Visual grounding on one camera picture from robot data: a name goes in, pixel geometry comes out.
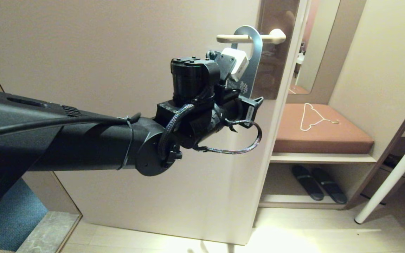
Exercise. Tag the grey marble threshold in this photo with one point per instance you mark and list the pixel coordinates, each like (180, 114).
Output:
(47, 232)

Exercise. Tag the grey do-not-disturb door sign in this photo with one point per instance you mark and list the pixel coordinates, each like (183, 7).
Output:
(255, 52)

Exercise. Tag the white table leg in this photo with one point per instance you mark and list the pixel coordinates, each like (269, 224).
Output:
(389, 182)

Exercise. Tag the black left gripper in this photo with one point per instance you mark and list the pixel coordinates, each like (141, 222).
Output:
(250, 112)

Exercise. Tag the beige door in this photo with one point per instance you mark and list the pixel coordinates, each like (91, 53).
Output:
(100, 42)

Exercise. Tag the wall mirror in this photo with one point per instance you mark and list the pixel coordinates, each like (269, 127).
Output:
(320, 42)

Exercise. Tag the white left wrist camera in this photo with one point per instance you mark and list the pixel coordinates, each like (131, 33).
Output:
(236, 63)

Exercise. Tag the black slipper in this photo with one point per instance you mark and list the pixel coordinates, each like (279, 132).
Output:
(308, 184)
(329, 186)

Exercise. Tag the brown seat cushion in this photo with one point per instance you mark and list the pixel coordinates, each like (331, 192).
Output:
(329, 140)

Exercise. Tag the blue carpet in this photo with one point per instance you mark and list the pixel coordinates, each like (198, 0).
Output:
(16, 221)

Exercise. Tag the brown mirror frame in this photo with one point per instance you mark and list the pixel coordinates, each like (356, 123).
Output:
(346, 35)

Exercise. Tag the black left camera bracket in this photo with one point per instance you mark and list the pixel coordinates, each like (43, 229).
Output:
(225, 66)

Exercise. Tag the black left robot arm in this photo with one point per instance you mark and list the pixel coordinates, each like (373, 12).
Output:
(83, 147)

